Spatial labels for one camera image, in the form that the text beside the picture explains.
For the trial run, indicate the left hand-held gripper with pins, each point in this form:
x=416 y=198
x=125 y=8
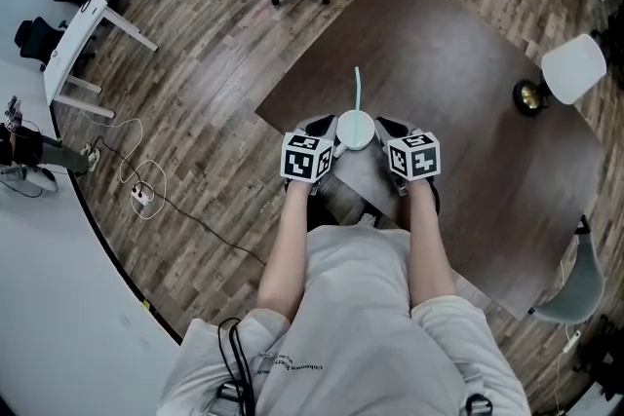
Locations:
x=298 y=161

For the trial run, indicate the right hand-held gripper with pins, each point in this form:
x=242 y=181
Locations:
x=414 y=161

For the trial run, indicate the white cup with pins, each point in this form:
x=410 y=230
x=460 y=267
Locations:
x=352 y=131

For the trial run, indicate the pale green straw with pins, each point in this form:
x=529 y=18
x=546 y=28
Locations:
x=359 y=92

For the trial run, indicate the person's left forearm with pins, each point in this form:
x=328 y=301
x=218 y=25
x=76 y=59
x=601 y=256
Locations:
x=287 y=248

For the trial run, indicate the person's right forearm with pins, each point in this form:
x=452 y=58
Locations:
x=426 y=248

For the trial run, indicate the black and gold wheel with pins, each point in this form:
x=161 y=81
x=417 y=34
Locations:
x=529 y=97

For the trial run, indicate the person's light grey shirt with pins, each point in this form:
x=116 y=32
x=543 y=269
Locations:
x=361 y=331

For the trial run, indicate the white round chair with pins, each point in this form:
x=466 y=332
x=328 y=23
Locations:
x=573 y=68

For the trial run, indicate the grey-green chair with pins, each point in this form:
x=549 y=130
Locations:
x=580 y=287

